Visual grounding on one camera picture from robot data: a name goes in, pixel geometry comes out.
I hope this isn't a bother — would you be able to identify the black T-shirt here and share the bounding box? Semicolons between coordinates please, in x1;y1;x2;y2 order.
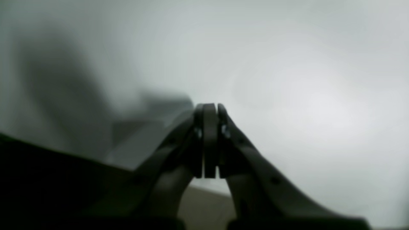
1;134;152;230

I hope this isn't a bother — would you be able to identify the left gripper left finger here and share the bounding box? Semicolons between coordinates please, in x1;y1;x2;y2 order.
80;103;211;230

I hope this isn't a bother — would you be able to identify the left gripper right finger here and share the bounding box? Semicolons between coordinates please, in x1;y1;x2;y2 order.
217;104;370;230

